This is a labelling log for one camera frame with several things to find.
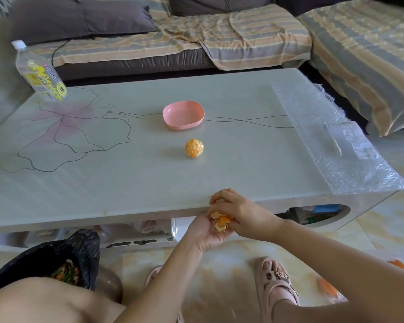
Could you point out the person's left hand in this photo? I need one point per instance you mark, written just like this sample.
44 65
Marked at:
202 237

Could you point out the person's right hand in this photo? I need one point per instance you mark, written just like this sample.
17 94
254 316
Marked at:
252 220

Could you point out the pile of orange peel pieces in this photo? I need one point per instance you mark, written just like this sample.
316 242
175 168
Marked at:
222 220

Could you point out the orange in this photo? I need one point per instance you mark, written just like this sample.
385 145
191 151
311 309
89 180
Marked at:
194 147

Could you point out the pink plastic dish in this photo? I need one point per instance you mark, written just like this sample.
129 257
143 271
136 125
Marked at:
183 114

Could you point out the person's left forearm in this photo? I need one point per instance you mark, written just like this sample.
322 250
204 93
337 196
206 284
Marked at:
158 285

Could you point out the person's right forearm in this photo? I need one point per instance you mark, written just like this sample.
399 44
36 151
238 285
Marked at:
350 272

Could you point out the person's left foot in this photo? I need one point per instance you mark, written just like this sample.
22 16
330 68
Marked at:
152 274

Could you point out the person's foot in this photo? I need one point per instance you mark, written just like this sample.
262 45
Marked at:
152 274
274 279

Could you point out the person's right foot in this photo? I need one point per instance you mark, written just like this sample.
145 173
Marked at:
274 279

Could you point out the person's right leg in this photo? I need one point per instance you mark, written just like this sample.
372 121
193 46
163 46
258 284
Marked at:
289 314

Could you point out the person's leg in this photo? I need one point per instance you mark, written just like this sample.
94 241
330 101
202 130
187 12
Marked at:
289 314
37 302

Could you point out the person's left leg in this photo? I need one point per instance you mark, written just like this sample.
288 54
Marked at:
37 302

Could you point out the white plastic container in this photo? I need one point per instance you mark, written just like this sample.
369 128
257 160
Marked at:
180 228

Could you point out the crumpled translucent plastic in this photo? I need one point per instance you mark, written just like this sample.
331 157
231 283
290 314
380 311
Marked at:
148 228

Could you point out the thin white stick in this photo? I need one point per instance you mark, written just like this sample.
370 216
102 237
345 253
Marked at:
334 141

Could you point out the clear bubble wrap sheet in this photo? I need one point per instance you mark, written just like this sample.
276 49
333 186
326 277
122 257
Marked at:
309 107

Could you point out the clear plastic bag paper label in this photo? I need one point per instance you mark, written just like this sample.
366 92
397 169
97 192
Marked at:
357 141

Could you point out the green orange food scraps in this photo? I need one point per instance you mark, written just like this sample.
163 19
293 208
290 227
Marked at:
67 274

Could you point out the black plastic bag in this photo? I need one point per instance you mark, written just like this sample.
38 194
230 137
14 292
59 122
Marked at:
37 259

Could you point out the dark brown sofa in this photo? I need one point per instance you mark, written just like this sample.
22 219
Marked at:
138 65

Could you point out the striped sofa sheet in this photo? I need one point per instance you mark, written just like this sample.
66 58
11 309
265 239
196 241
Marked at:
367 47
256 36

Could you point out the grey upright cushion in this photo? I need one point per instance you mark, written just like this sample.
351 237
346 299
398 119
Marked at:
205 4

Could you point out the dark purple cushion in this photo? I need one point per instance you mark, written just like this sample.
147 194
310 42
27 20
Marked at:
309 3

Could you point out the clear bottle yellow label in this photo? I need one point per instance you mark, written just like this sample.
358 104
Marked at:
40 75

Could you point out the grey flat pillow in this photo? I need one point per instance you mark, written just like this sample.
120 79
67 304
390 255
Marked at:
74 18

